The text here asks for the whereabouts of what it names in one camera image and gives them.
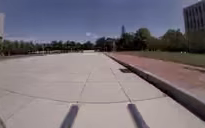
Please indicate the red brick path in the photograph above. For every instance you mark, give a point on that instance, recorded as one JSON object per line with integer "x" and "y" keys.
{"x": 176, "y": 71}

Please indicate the dark drain cover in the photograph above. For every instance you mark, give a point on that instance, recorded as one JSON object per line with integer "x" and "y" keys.
{"x": 125, "y": 70}

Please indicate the pale concrete slab pavement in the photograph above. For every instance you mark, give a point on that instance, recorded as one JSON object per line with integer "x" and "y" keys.
{"x": 56, "y": 76}

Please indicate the grey multi-storey building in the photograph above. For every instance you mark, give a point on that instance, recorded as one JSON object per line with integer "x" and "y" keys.
{"x": 200, "y": 15}

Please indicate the grass strip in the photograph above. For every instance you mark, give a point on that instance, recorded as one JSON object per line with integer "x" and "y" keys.
{"x": 190, "y": 59}

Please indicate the row of trees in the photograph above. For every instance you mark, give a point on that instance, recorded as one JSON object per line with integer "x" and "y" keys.
{"x": 140, "y": 38}

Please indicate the distant tower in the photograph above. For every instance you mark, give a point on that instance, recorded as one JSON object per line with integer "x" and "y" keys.
{"x": 122, "y": 30}

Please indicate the robot's own part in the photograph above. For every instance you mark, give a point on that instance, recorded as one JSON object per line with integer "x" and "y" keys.
{"x": 137, "y": 116}
{"x": 69, "y": 116}

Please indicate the grey concrete kerb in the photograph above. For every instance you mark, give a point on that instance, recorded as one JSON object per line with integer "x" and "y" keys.
{"x": 163, "y": 85}

